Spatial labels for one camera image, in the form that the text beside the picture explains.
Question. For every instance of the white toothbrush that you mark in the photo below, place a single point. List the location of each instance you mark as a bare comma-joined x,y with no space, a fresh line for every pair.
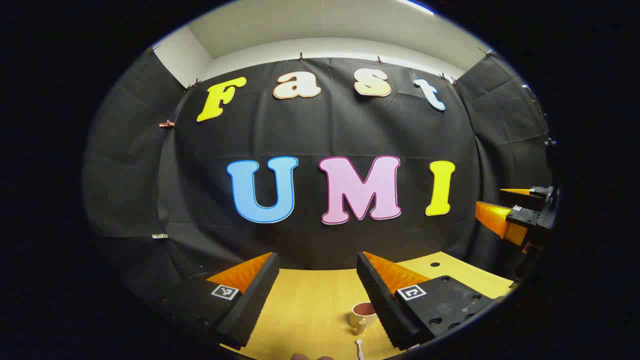
358,347

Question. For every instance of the beige cup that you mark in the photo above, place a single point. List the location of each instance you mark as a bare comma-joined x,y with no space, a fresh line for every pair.
361,320

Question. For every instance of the wooden desktop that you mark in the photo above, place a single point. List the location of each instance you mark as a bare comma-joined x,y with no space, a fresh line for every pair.
310,310

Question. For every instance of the black backdrop cloth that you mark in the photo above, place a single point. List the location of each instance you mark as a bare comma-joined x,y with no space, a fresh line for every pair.
325,130

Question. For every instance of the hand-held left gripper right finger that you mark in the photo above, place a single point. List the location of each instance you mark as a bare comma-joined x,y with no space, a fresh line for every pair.
382,305

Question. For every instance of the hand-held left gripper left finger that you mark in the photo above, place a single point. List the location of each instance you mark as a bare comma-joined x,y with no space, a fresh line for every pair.
252,305

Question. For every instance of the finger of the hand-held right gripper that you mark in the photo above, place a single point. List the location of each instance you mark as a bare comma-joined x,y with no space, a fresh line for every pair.
522,219
537,196

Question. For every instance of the copper cloth clip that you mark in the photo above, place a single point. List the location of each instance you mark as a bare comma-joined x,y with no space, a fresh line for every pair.
166,123

